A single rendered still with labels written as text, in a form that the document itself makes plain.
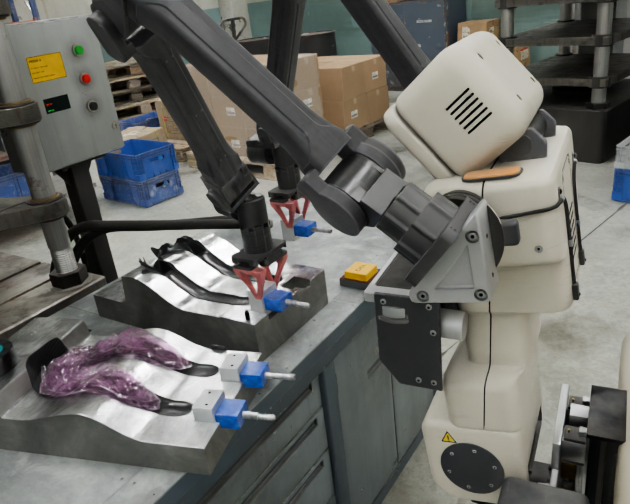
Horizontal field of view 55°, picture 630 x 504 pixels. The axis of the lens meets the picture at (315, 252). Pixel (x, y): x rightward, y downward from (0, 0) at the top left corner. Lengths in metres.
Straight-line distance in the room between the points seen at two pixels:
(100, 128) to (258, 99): 1.28
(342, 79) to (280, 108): 5.02
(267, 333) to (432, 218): 0.60
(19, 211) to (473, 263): 1.27
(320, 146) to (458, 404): 0.48
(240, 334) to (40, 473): 0.42
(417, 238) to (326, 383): 0.78
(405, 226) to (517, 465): 0.49
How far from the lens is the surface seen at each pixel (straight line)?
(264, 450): 1.32
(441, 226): 0.71
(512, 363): 0.99
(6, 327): 1.71
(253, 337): 1.21
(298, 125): 0.74
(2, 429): 1.20
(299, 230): 1.47
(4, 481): 1.17
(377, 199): 0.72
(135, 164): 4.92
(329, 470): 1.59
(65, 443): 1.13
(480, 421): 1.02
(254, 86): 0.75
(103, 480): 1.08
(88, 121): 1.96
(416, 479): 2.09
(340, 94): 5.79
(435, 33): 8.11
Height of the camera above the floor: 1.48
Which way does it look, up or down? 24 degrees down
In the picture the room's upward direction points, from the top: 7 degrees counter-clockwise
